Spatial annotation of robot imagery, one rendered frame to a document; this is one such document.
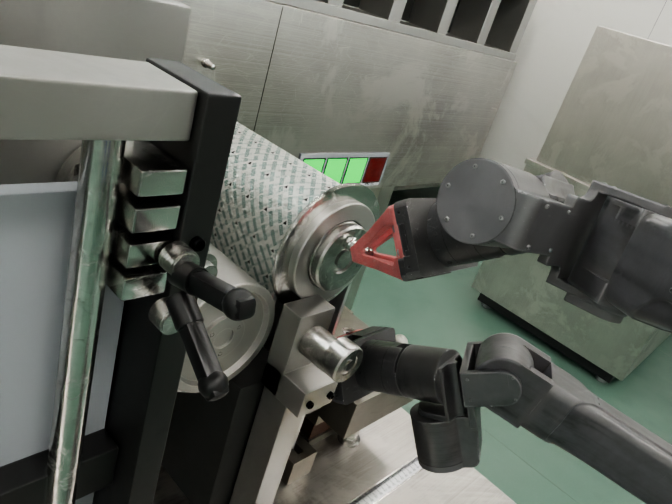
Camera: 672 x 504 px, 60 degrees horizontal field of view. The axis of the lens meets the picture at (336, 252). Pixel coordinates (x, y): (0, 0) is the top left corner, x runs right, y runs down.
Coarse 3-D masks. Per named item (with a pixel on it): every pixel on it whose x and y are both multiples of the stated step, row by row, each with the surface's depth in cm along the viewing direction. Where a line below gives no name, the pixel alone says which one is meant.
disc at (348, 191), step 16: (336, 192) 55; (352, 192) 57; (368, 192) 59; (304, 208) 54; (320, 208) 55; (304, 224) 54; (288, 240) 54; (288, 256) 55; (272, 272) 55; (288, 288) 58
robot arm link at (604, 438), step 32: (480, 352) 59; (512, 352) 56; (544, 384) 54; (576, 384) 57; (512, 416) 56; (544, 416) 55; (576, 416) 54; (608, 416) 55; (576, 448) 55; (608, 448) 54; (640, 448) 54; (640, 480) 54
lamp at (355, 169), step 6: (354, 162) 109; (360, 162) 110; (348, 168) 108; (354, 168) 110; (360, 168) 111; (348, 174) 109; (354, 174) 111; (360, 174) 112; (348, 180) 110; (354, 180) 112
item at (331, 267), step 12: (336, 228) 56; (348, 228) 56; (360, 228) 58; (324, 240) 56; (336, 240) 56; (324, 252) 55; (336, 252) 57; (348, 252) 58; (312, 264) 56; (324, 264) 56; (336, 264) 58; (348, 264) 60; (360, 264) 61; (312, 276) 57; (324, 276) 57; (336, 276) 59; (348, 276) 61; (324, 288) 58; (336, 288) 60
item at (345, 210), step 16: (336, 208) 55; (352, 208) 57; (368, 208) 59; (320, 224) 55; (336, 224) 56; (368, 224) 60; (304, 240) 54; (304, 256) 55; (288, 272) 56; (304, 272) 57; (304, 288) 58; (320, 288) 60
